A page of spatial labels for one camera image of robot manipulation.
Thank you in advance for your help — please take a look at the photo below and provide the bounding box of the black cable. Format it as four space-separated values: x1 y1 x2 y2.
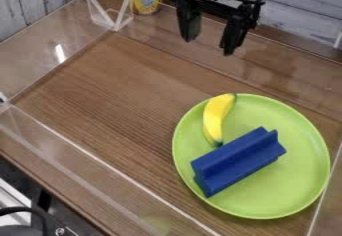
0 206 58 236

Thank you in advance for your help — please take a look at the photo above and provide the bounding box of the blue T-shaped block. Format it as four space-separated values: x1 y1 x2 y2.
191 127 286 198

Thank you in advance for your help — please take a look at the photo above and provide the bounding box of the yellow banana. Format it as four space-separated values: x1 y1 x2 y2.
203 93 237 147

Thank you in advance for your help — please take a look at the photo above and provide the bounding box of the green round plate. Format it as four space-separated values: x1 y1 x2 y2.
173 93 330 220

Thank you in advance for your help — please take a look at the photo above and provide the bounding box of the clear acrylic enclosure wall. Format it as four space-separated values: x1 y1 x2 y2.
0 0 342 236

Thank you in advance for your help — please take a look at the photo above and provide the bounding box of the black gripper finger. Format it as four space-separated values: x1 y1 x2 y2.
177 0 202 42
219 14 257 56

